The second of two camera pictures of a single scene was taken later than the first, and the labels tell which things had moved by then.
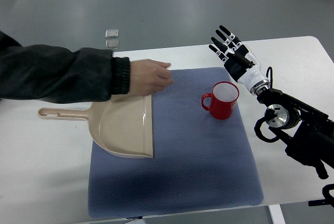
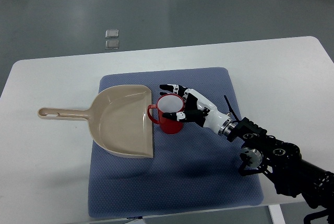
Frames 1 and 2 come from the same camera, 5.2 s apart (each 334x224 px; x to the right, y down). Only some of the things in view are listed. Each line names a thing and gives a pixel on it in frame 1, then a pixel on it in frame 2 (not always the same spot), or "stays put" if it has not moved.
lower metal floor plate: [111, 44] stays put
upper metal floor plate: [111, 33] stays put
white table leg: [277, 214] stays put
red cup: [224, 98] -> [168, 103]
